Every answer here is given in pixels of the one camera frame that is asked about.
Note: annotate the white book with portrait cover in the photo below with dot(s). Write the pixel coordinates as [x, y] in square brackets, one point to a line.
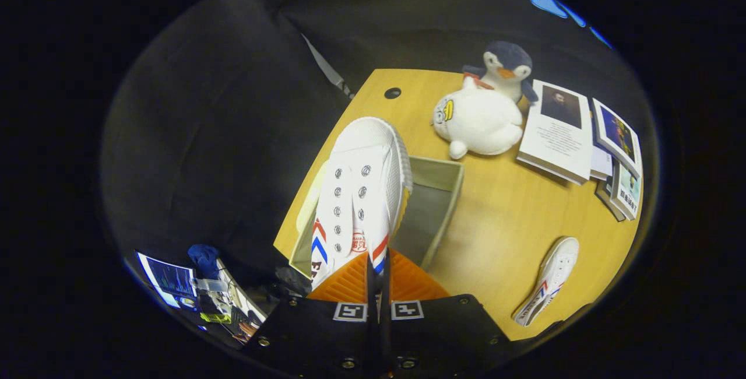
[556, 134]

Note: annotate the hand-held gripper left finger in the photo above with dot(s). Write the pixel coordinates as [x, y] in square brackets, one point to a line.
[315, 332]

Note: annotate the blue cloth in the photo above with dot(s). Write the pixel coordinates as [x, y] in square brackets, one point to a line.
[204, 258]

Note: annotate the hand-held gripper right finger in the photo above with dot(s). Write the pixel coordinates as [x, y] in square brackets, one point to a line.
[443, 332]

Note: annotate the white striped canvas shoe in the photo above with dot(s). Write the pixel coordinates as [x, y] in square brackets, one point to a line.
[361, 192]
[551, 277]

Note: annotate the white plush toy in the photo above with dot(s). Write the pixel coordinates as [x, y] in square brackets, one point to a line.
[481, 122]

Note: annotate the navy penguin plush toy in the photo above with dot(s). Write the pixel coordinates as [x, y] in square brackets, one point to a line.
[508, 67]

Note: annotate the book with blue picture cover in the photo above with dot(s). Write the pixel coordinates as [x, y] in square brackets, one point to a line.
[618, 134]

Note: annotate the cream fabric storage box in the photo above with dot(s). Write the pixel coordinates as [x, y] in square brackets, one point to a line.
[431, 210]

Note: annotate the plain white book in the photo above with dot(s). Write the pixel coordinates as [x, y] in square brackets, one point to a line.
[601, 163]

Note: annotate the lit monitor screen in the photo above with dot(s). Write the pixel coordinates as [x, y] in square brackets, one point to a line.
[169, 283]

